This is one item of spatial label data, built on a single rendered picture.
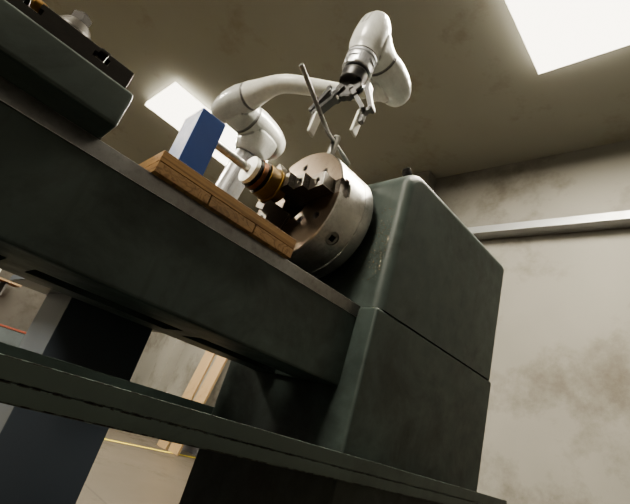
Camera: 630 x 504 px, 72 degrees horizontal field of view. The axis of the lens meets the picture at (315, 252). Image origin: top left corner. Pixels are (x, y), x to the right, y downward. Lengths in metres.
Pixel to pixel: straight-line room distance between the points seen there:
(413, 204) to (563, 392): 2.26
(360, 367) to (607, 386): 2.36
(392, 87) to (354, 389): 0.92
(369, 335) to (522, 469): 2.33
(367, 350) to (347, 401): 0.11
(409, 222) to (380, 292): 0.20
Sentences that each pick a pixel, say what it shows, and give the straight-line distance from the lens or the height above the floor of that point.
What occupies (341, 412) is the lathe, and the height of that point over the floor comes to 0.63.
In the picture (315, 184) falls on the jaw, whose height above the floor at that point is 1.09.
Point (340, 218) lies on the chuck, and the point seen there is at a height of 1.03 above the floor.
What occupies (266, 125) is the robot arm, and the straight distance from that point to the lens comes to 1.69.
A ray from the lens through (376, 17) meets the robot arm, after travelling 1.41.
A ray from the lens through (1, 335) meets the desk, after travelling 7.51.
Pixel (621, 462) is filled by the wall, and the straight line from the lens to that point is 3.08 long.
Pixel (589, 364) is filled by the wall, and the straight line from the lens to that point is 3.21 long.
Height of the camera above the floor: 0.58
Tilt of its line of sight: 22 degrees up
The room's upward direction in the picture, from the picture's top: 18 degrees clockwise
